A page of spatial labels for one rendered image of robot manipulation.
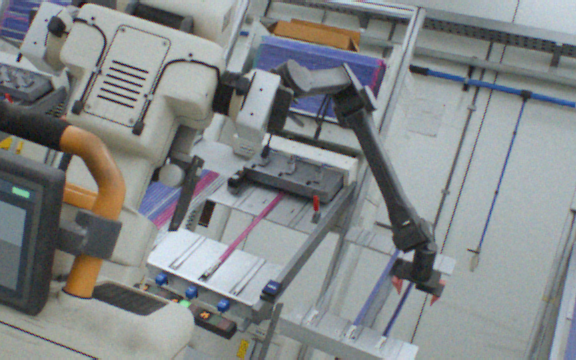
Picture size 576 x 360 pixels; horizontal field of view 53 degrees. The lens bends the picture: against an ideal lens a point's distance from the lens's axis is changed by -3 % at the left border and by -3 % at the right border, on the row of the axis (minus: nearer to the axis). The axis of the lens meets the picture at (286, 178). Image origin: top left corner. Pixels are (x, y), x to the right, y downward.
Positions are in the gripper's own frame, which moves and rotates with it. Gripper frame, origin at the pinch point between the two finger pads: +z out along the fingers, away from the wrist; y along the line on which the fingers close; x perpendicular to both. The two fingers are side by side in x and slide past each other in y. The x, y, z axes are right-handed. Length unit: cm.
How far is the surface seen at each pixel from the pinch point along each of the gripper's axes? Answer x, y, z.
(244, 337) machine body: 10, 51, 37
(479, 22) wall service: -222, 30, 3
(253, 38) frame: -74, 94, -29
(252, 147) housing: -46, 79, 2
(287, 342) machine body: 5, 37, 36
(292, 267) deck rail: 1.5, 37.5, 4.3
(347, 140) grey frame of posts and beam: -56, 44, -6
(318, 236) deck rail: -16.5, 37.1, 6.0
